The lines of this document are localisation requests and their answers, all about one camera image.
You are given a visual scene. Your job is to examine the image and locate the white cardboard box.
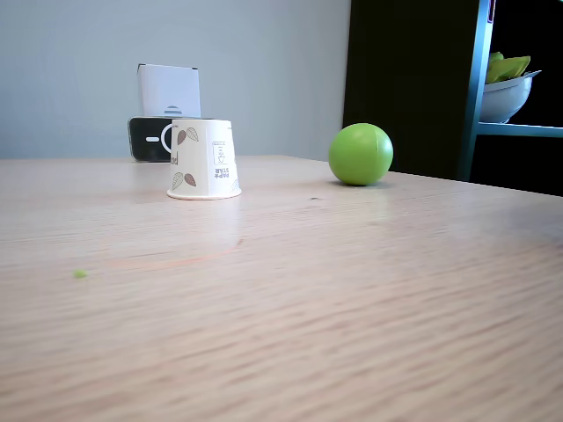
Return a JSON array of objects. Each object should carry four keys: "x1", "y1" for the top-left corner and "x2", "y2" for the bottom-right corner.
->
[{"x1": 136, "y1": 63, "x2": 202, "y2": 120}]

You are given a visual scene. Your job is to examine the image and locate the white bowl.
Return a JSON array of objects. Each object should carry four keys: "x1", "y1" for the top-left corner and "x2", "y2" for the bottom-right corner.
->
[{"x1": 479, "y1": 69, "x2": 543, "y2": 125}]

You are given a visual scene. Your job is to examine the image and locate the green items in bowl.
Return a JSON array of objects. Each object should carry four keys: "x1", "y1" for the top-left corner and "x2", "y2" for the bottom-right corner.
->
[{"x1": 485, "y1": 51, "x2": 532, "y2": 85}]

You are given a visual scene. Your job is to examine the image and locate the black smartphone with white ring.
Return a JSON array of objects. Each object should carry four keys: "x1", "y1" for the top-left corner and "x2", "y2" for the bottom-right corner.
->
[{"x1": 128, "y1": 116, "x2": 219, "y2": 164}]

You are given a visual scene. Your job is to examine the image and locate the dark cabinet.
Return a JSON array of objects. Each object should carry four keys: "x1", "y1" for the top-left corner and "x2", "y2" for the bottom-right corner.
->
[{"x1": 340, "y1": 0, "x2": 481, "y2": 182}]

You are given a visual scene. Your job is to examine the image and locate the teal metal shelf frame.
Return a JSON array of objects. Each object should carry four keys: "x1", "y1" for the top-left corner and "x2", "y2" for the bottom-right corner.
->
[{"x1": 456, "y1": 0, "x2": 563, "y2": 184}]

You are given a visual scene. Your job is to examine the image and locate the green foam ball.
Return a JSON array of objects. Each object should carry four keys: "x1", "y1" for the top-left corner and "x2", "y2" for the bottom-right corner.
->
[{"x1": 328, "y1": 122, "x2": 394, "y2": 187}]

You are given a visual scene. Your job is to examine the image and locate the white leaf-print paper cup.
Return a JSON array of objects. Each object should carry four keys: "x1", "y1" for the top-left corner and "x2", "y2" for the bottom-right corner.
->
[{"x1": 166, "y1": 118, "x2": 243, "y2": 201}]

